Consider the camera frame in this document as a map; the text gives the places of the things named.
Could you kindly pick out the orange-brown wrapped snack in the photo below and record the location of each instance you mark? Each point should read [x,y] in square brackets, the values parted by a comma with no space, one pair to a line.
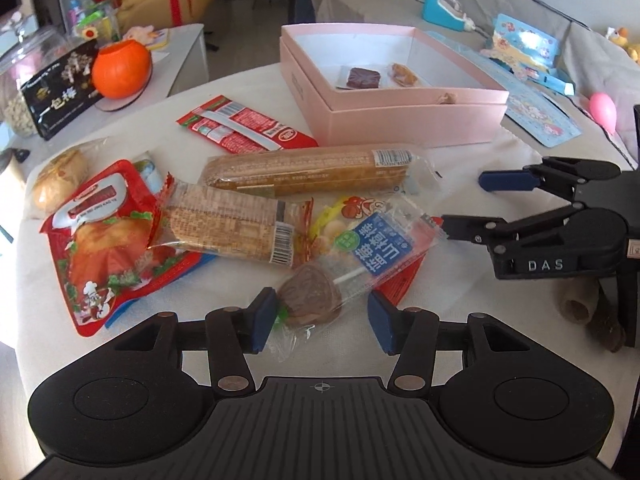
[402,75]

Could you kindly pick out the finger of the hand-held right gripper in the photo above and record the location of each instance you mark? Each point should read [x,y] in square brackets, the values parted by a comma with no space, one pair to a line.
[505,181]
[465,227]

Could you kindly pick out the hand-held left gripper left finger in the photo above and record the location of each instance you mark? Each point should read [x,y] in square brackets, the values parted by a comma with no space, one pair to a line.
[263,320]

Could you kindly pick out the white side table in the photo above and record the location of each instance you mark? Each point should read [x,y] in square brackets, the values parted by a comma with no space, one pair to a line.
[185,50]

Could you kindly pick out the orange pumpkin bucket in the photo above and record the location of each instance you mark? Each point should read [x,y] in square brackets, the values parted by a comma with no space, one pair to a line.
[120,70]

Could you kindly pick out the dark brown wrapped snack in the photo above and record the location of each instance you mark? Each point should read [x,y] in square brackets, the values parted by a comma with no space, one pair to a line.
[362,77]

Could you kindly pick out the pink balloon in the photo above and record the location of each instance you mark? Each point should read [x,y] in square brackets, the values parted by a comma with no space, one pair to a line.
[602,107]

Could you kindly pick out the narrow red snack packet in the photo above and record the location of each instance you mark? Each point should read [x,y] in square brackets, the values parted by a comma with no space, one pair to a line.
[235,125]

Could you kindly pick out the brown lollipop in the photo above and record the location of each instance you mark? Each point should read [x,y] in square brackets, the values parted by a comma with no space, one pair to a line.
[310,295]

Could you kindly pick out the blue cartoon gift box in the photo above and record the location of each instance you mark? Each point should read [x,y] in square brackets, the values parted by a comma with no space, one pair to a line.
[525,50]

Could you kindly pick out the long tan biscuit packet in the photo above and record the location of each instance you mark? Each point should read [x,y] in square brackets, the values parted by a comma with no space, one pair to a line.
[300,170]

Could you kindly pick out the grey covered sofa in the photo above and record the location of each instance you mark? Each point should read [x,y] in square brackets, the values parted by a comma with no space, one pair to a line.
[360,0]

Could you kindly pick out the small red packet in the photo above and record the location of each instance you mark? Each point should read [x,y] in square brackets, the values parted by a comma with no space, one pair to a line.
[400,282]

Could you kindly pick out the bread bun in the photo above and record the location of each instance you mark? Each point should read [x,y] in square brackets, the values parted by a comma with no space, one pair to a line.
[57,180]

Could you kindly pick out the blue cartoon printed card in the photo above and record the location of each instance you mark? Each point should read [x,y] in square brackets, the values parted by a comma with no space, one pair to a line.
[542,117]

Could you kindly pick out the black snack bag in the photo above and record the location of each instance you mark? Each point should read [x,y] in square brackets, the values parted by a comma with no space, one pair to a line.
[55,95]

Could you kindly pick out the red chicken snack packet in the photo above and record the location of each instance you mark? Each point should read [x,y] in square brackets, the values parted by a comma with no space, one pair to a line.
[100,240]

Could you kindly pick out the colourful kids water bottle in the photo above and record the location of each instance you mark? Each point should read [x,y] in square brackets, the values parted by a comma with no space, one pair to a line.
[75,10]

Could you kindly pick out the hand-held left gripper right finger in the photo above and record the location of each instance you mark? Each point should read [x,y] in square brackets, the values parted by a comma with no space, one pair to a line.
[381,322]

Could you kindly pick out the pink cardboard box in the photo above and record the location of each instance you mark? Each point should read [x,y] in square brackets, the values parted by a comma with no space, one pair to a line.
[400,120]

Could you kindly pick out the pink plush toy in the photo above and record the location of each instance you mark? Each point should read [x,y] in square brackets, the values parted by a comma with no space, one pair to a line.
[137,35]

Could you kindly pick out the waffle cracker packet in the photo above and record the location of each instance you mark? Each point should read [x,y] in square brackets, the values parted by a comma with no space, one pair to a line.
[225,220]

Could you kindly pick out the large glass jar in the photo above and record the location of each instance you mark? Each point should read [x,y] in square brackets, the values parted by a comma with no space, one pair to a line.
[30,50]

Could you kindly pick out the yellow plush duck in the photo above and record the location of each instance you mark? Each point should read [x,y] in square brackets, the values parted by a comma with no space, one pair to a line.
[625,40]

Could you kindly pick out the yellow-edged book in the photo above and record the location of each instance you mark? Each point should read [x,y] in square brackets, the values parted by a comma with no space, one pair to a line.
[161,44]

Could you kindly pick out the blue hawthorn snack packet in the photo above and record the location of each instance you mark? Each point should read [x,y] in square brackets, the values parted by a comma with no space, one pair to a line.
[330,230]

